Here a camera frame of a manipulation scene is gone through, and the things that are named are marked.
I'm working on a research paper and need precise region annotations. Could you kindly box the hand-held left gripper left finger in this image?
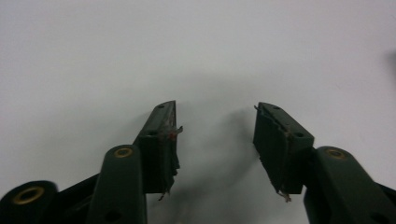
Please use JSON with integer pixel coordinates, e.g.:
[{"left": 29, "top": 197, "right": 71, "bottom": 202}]
[{"left": 133, "top": 100, "right": 184, "bottom": 202}]

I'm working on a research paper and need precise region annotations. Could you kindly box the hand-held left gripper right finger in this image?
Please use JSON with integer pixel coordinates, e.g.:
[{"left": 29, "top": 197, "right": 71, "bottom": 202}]
[{"left": 252, "top": 102, "right": 316, "bottom": 203}]

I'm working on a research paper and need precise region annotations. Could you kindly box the white table mat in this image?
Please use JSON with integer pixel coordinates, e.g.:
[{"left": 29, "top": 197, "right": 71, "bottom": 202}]
[{"left": 0, "top": 0, "right": 396, "bottom": 224}]

